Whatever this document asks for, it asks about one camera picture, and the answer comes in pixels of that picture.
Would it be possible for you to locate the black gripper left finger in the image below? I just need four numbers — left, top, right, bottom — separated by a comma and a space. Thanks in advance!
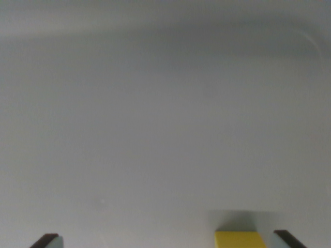
29, 233, 64, 248

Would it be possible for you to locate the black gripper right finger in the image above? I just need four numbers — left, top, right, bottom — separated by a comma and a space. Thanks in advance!
270, 229, 308, 248

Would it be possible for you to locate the yellow cube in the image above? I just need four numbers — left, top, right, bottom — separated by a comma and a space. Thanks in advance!
215, 230, 266, 248

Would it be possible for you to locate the grey plastic bin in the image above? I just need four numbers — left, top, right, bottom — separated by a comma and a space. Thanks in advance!
0, 0, 331, 248

